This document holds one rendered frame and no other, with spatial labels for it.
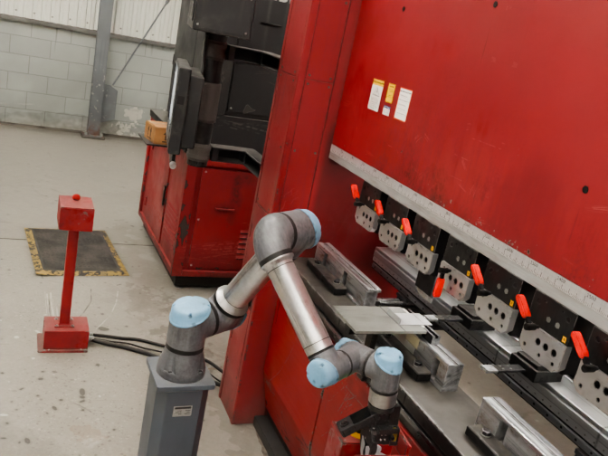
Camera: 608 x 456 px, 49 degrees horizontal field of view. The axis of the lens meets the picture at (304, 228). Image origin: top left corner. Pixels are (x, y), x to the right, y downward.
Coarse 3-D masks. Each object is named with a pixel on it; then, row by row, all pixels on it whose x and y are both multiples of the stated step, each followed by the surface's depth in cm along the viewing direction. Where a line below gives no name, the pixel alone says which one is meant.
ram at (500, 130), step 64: (384, 0) 252; (448, 0) 214; (512, 0) 186; (576, 0) 164; (384, 64) 249; (448, 64) 212; (512, 64) 184; (576, 64) 163; (384, 128) 246; (448, 128) 209; (512, 128) 182; (576, 128) 161; (384, 192) 243; (448, 192) 207; (512, 192) 181; (576, 192) 160; (576, 256) 159
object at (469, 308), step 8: (464, 304) 237; (456, 312) 235; (464, 312) 232; (472, 312) 231; (432, 320) 226; (440, 320) 227; (448, 320) 228; (456, 320) 230; (464, 320) 230; (472, 320) 227; (480, 320) 228; (472, 328) 228; (480, 328) 229; (488, 328) 231
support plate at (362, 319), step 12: (348, 312) 218; (360, 312) 220; (372, 312) 222; (384, 312) 224; (396, 312) 226; (348, 324) 210; (360, 324) 211; (372, 324) 213; (384, 324) 215; (396, 324) 217
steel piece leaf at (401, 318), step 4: (388, 308) 223; (388, 312) 223; (392, 312) 221; (392, 316) 221; (396, 316) 218; (400, 316) 223; (404, 316) 224; (408, 316) 225; (412, 316) 225; (396, 320) 218; (400, 320) 216; (404, 320) 220; (408, 320) 221; (412, 320) 222; (416, 320) 222; (420, 320) 223; (400, 324) 217; (404, 324) 218; (408, 324) 218; (412, 324) 219; (416, 324) 219; (420, 324) 220
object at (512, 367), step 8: (520, 352) 206; (512, 360) 207; (520, 360) 204; (528, 360) 202; (480, 368) 198; (488, 368) 198; (496, 368) 199; (504, 368) 200; (512, 368) 201; (520, 368) 202; (528, 368) 201; (536, 368) 200; (544, 368) 200; (528, 376) 201; (536, 376) 198; (544, 376) 200; (552, 376) 201; (560, 376) 202
